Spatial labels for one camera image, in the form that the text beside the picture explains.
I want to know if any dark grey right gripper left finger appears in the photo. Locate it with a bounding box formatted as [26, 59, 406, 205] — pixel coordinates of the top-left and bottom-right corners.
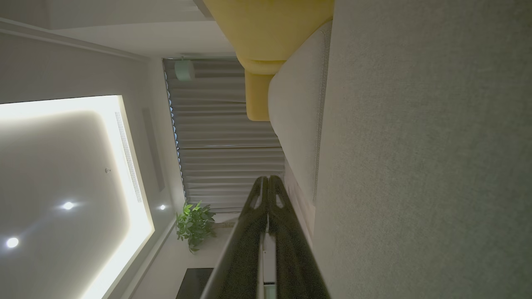
[199, 176, 269, 299]

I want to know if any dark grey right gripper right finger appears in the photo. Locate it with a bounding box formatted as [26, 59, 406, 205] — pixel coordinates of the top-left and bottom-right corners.
[268, 175, 331, 299]

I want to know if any black flat television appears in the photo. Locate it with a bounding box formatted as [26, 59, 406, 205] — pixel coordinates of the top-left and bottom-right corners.
[175, 268, 215, 299]

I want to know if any green potted tree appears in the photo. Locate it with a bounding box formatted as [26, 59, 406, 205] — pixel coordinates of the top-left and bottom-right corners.
[175, 201, 217, 254]

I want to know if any grey pleated curtain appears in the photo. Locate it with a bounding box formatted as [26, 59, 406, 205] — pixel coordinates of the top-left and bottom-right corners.
[163, 57, 287, 213]

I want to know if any yellow and grey sofa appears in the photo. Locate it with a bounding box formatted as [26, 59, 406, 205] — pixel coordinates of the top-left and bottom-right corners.
[312, 0, 532, 299]

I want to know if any yellow sofa armrest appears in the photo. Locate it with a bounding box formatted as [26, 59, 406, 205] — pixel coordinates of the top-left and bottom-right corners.
[245, 70, 275, 122]

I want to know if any white ribbed plant pot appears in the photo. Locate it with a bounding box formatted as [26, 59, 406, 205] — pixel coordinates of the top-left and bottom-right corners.
[174, 59, 196, 82]

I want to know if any yellow sofa backrest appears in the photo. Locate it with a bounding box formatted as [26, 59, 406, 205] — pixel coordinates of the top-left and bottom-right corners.
[202, 0, 335, 76]

